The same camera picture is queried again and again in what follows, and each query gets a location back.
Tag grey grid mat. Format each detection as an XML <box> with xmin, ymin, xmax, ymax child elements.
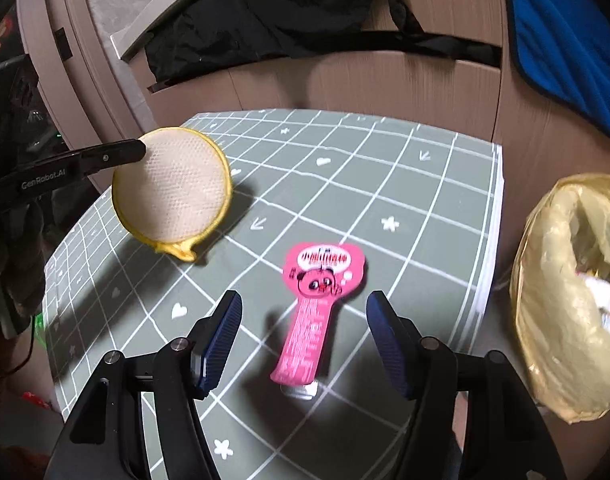
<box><xmin>42</xmin><ymin>108</ymin><xmax>506</xmax><ymax>480</ymax></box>

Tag bin with yellow bag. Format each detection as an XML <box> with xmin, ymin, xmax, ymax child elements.
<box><xmin>510</xmin><ymin>172</ymin><xmax>610</xmax><ymax>424</ymax></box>

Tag round yellow-rimmed pad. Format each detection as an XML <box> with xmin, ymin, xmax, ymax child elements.
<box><xmin>111</xmin><ymin>127</ymin><xmax>234</xmax><ymax>264</ymax></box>

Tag pink panda wrapper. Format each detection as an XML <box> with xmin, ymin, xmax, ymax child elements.
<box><xmin>270</xmin><ymin>242</ymin><xmax>367</xmax><ymax>400</ymax></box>

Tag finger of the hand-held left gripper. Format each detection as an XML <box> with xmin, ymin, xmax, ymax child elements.
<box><xmin>76</xmin><ymin>138</ymin><xmax>147</xmax><ymax>177</ymax></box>

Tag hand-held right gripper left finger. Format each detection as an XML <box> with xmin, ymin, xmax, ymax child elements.
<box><xmin>44</xmin><ymin>290</ymin><xmax>244</xmax><ymax>480</ymax></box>

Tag blue towel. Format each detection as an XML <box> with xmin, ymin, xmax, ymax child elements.
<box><xmin>500</xmin><ymin>0</ymin><xmax>610</xmax><ymax>144</ymax></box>

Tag black cloth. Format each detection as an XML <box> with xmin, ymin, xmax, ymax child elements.
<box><xmin>144</xmin><ymin>0</ymin><xmax>504</xmax><ymax>94</ymax></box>

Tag white crumpled paper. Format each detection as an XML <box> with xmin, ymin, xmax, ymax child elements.
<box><xmin>575</xmin><ymin>270</ymin><xmax>610</xmax><ymax>343</ymax></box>

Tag red packet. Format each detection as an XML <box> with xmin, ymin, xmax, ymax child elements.
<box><xmin>22</xmin><ymin>378</ymin><xmax>62</xmax><ymax>412</ymax></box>

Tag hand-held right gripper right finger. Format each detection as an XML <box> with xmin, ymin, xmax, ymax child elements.
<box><xmin>366</xmin><ymin>290</ymin><xmax>568</xmax><ymax>480</ymax></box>

